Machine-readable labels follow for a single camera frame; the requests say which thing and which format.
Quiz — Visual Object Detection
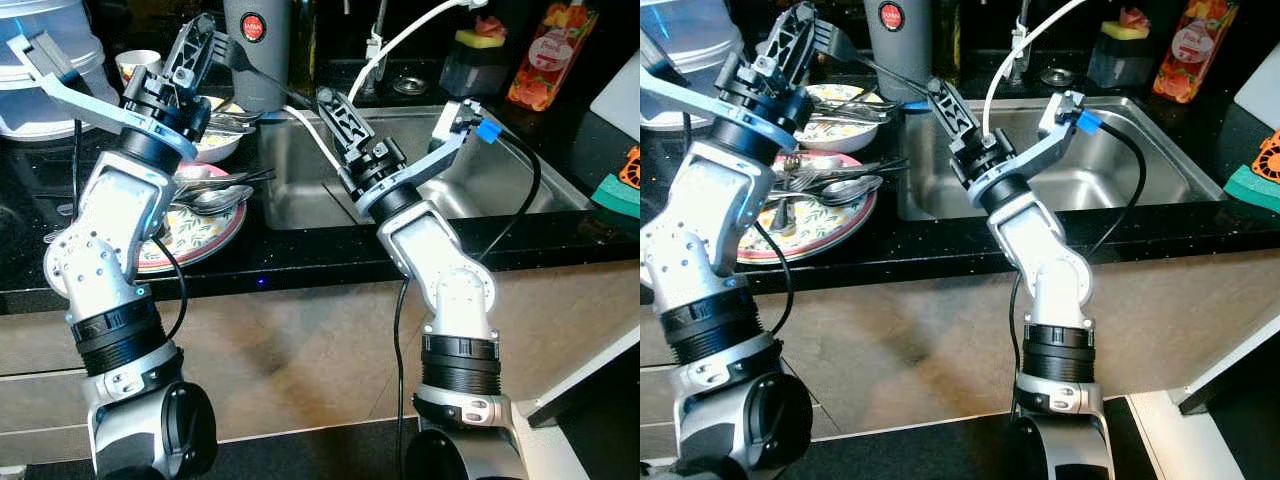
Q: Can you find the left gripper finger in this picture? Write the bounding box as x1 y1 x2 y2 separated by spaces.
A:
165 12 219 93
765 2 821 87

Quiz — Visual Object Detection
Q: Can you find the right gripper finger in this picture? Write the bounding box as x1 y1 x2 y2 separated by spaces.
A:
317 87 376 161
924 77 986 151

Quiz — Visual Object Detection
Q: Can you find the white printed mug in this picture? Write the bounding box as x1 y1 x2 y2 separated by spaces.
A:
115 48 164 91

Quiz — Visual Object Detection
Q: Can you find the olive oil glass bottle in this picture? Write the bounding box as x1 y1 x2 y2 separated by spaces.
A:
290 0 316 96
932 0 961 91

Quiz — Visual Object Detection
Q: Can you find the grey water filter canister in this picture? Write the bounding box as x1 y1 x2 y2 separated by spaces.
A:
222 0 293 113
865 0 936 106

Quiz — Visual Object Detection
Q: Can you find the floral ceramic bowl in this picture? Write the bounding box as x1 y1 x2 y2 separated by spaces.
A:
805 83 886 154
195 95 246 164

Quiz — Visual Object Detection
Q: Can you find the white tiered food container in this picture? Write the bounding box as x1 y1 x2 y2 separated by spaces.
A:
0 0 106 141
640 0 746 131

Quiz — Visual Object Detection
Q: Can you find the chrome sink faucet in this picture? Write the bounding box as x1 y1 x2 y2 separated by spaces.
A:
365 0 393 91
1010 0 1036 86

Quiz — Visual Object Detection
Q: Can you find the stainless steel sink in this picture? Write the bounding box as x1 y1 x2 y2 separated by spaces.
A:
258 100 591 233
897 95 1226 223

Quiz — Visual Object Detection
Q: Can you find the dark sponge holder box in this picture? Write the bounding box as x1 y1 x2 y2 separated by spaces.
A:
1087 35 1153 89
440 42 506 98

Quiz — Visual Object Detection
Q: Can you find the pink rimmed floral plate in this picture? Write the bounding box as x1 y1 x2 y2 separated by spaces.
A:
735 150 878 266
135 160 248 276

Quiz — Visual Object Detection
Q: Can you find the white cutting board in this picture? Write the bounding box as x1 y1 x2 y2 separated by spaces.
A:
590 50 641 136
1232 70 1280 131

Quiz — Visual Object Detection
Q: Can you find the yellow sponge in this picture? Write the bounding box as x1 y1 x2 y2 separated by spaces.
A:
1100 8 1151 41
455 15 506 51

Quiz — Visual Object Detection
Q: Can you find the green sponge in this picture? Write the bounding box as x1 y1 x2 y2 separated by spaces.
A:
590 175 641 221
1225 165 1280 214

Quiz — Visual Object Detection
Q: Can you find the beige cabinet door panel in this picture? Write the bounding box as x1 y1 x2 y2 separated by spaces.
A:
790 270 1031 441
490 265 641 421
1090 250 1280 401
150 280 431 446

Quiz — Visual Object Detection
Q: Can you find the orange soap pump bottle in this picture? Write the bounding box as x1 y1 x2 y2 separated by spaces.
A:
1152 0 1241 104
505 0 601 113

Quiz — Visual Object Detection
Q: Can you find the beige drawer front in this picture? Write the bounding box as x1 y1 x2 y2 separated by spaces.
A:
0 430 96 471
0 305 81 376
0 365 91 441

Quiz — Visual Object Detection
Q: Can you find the dark cabinet with white trim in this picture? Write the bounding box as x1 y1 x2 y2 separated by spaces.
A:
520 335 641 480
1180 325 1280 480

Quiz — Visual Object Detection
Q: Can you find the white flexible hose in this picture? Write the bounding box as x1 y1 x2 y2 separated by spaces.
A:
283 0 491 186
925 0 1091 151

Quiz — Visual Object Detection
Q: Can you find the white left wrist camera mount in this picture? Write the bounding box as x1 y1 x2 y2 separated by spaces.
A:
5 30 199 163
640 60 816 151

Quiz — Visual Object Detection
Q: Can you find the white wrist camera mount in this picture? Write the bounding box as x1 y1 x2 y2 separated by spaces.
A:
965 90 1101 206
640 60 816 151
352 98 503 219
5 30 199 163

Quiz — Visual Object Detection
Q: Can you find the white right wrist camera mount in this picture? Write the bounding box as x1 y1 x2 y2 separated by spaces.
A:
352 98 503 219
965 90 1101 206

